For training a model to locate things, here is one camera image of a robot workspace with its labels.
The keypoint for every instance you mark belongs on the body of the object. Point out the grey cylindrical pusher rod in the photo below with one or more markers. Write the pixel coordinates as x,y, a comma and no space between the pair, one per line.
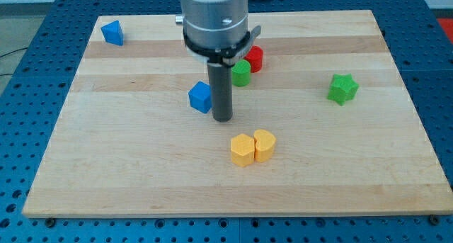
221,92

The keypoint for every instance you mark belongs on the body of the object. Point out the wooden board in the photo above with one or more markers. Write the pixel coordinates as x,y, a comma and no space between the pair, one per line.
128,144

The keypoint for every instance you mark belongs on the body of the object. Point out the yellow heart block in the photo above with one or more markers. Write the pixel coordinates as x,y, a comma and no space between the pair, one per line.
265,143

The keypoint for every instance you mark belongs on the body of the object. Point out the green cylinder block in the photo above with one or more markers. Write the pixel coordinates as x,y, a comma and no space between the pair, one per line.
241,73

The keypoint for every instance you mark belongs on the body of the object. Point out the blue cube block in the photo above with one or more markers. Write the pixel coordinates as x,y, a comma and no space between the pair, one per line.
200,97

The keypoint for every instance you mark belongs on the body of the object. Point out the red cylinder block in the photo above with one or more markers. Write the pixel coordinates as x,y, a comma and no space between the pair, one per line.
255,58

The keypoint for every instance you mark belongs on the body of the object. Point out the blue triangle block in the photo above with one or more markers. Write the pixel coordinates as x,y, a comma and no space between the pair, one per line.
112,33

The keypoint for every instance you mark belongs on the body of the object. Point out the green star block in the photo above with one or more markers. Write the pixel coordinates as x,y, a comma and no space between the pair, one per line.
342,88

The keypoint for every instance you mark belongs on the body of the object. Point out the yellow hexagon block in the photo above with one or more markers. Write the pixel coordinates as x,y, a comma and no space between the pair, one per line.
242,150

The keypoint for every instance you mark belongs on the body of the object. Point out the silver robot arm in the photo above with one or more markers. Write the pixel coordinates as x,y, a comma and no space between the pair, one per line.
216,32

